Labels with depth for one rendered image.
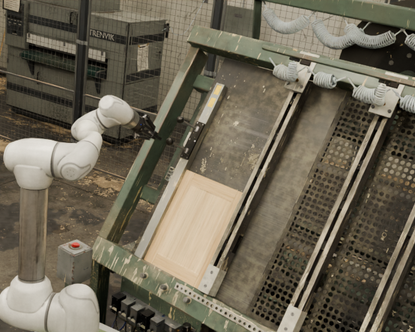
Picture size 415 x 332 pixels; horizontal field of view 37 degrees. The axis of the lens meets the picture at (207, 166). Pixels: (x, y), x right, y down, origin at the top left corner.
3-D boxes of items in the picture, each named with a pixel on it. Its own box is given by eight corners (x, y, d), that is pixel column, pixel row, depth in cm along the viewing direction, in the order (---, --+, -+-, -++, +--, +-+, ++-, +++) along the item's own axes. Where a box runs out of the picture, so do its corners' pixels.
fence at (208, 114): (138, 255, 305) (133, 254, 302) (220, 85, 314) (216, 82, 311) (145, 259, 302) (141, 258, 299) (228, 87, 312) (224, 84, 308)
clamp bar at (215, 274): (201, 289, 283) (174, 281, 263) (307, 60, 294) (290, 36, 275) (218, 298, 277) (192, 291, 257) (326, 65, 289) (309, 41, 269)
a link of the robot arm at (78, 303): (91, 352, 236) (94, 301, 230) (45, 345, 238) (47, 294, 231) (103, 329, 252) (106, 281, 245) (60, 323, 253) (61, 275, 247)
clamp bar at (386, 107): (278, 331, 260) (255, 326, 240) (391, 82, 271) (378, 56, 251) (299, 342, 254) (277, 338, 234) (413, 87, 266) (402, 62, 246)
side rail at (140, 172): (110, 239, 324) (97, 235, 315) (200, 55, 335) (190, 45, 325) (118, 244, 320) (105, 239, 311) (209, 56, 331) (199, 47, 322)
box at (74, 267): (55, 278, 300) (57, 245, 294) (74, 270, 309) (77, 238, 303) (72, 288, 294) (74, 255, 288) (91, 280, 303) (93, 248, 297)
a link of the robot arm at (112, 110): (132, 101, 283) (109, 114, 287) (112, 86, 270) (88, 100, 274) (136, 120, 278) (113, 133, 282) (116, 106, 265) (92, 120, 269)
